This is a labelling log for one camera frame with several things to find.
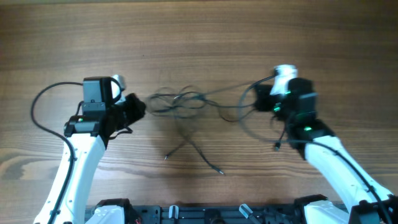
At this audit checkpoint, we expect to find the black usb cable bundle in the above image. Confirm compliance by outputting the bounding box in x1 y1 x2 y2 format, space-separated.
146 81 259 175

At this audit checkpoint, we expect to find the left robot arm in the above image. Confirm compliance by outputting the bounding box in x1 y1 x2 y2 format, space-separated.
34 75 146 223

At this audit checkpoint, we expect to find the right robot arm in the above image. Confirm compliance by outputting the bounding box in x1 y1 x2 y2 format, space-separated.
252 78 397 223

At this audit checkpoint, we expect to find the left camera black cable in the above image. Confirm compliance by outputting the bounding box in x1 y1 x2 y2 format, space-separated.
30 82 85 224

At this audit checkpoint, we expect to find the camera black cable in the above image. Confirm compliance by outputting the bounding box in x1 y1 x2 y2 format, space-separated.
30 82 85 224
238 74 392 224

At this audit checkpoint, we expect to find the right camera black cable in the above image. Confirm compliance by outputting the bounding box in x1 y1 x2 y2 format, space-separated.
238 74 392 224

